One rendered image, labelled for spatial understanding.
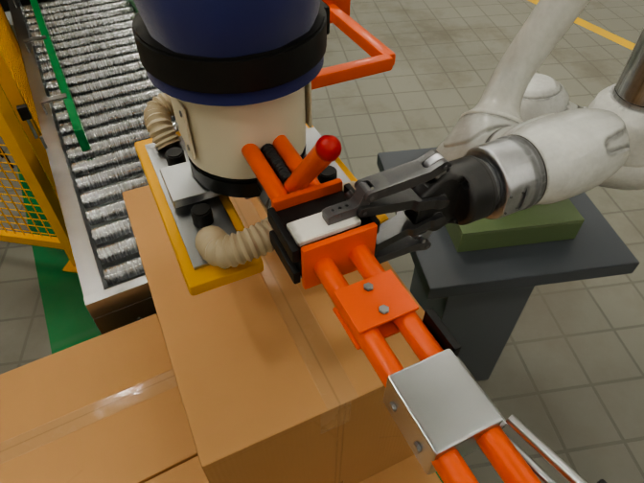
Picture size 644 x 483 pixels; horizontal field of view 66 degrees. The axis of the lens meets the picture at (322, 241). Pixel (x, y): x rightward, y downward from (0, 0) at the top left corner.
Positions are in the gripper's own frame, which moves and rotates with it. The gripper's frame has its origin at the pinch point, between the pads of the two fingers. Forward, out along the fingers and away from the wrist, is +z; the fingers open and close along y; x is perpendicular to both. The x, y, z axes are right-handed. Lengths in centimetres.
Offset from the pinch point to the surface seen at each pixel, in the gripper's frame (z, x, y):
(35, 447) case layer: 52, 32, 69
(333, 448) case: 0.5, -4.8, 44.0
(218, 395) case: 14.6, 4.2, 29.4
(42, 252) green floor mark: 61, 152, 123
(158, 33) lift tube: 8.4, 21.2, -15.2
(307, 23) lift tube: -6.8, 17.5, -14.7
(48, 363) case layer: 48, 52, 69
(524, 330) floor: -100, 29, 124
